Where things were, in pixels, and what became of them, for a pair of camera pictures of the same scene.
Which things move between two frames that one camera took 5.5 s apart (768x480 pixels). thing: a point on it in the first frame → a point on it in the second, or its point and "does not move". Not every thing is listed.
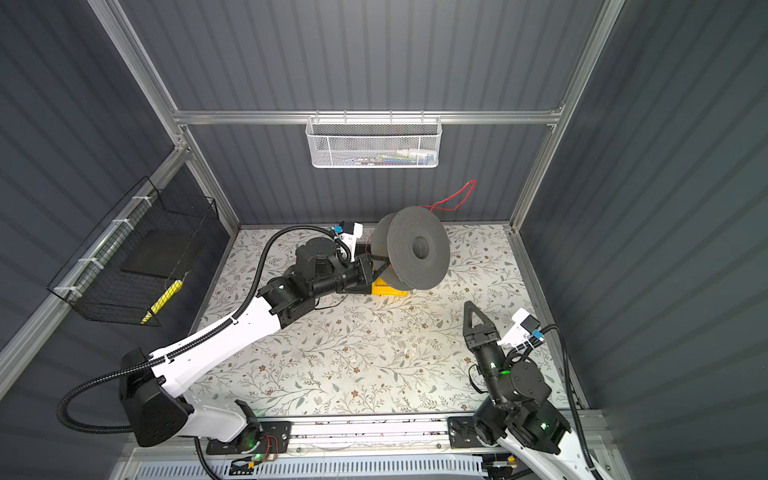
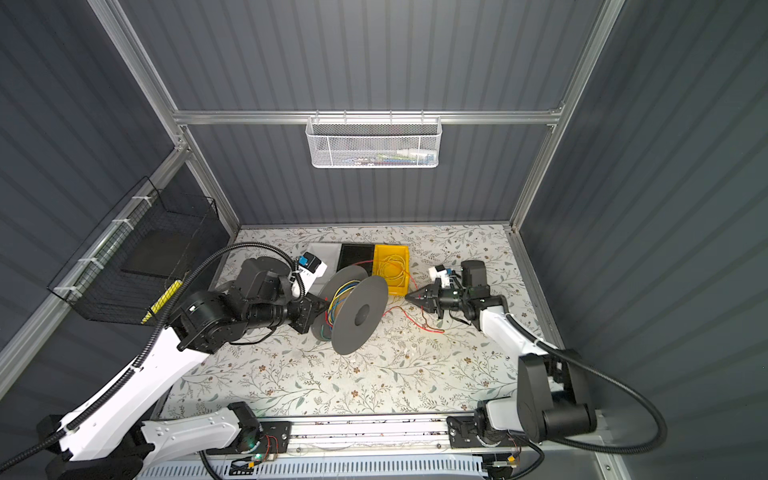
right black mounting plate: [462, 432] does not move
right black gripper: [483, 337] → [431, 305]
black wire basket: [137, 256] does not move
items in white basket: [402, 157] does not move
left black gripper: [363, 269] → [311, 308]
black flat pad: [158, 253] does not move
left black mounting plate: [265, 437] does not move
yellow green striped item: [164, 300] does not move
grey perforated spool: [417, 243] → [356, 305]
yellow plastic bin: [380, 287] → [393, 262]
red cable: [431, 207] → [419, 297]
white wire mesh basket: [374, 142] does not move
